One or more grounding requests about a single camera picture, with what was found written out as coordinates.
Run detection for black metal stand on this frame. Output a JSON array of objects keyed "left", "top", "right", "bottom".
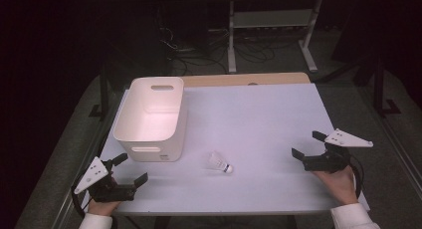
[
  {"left": 371, "top": 54, "right": 402, "bottom": 117},
  {"left": 88, "top": 54, "right": 111, "bottom": 121}
]

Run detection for white plastic storage bin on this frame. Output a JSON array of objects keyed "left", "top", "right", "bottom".
[{"left": 111, "top": 76, "right": 189, "bottom": 163}]

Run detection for wooden table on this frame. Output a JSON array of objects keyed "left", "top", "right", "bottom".
[{"left": 180, "top": 72, "right": 312, "bottom": 89}]

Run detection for white metal desk frame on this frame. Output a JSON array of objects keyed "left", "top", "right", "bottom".
[{"left": 226, "top": 0, "right": 324, "bottom": 75}]

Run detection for person's left hand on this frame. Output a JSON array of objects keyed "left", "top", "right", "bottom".
[{"left": 87, "top": 200, "right": 121, "bottom": 218}]

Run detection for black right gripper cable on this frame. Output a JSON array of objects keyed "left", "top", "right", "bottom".
[{"left": 348, "top": 154, "right": 365, "bottom": 199}]

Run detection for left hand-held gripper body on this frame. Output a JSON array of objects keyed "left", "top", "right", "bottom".
[{"left": 73, "top": 156, "right": 137, "bottom": 204}]

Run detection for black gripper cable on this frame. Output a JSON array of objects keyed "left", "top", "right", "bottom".
[
  {"left": 348, "top": 154, "right": 365, "bottom": 199},
  {"left": 70, "top": 184, "right": 88, "bottom": 219}
]

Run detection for white feather shuttlecock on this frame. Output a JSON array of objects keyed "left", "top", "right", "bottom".
[{"left": 202, "top": 150, "right": 235, "bottom": 175}]

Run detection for black floor cables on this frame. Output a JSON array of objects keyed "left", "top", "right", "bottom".
[{"left": 158, "top": 24, "right": 302, "bottom": 76}]

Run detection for white table board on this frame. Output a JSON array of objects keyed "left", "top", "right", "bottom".
[{"left": 81, "top": 83, "right": 371, "bottom": 217}]

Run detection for person's right hand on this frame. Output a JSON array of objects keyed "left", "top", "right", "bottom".
[{"left": 313, "top": 166, "right": 359, "bottom": 206}]

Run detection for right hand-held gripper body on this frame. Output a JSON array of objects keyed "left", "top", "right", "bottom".
[{"left": 303, "top": 127, "right": 374, "bottom": 174}]

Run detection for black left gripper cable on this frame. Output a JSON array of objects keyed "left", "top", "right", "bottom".
[{"left": 70, "top": 184, "right": 88, "bottom": 219}]

